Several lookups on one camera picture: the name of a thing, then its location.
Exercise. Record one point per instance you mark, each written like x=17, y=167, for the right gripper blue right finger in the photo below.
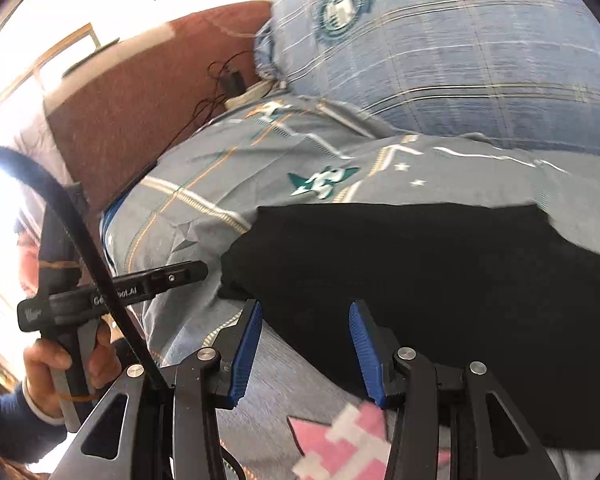
x=374, y=346

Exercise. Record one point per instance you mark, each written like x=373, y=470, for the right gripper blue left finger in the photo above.
x=237, y=346

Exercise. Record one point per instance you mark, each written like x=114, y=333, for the black pants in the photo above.
x=457, y=283

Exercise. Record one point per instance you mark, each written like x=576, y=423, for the navy left sleeve forearm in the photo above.
x=26, y=434

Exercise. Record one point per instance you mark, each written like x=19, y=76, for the left hand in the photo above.
x=44, y=356

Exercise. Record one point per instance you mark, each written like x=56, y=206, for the grey patterned bed sheet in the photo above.
x=201, y=196

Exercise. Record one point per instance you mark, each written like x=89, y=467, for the brown wooden headboard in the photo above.
x=119, y=110

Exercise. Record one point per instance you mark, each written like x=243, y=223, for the blue plaid pillow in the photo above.
x=523, y=73

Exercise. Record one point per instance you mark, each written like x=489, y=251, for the black charger with cords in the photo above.
x=228, y=80

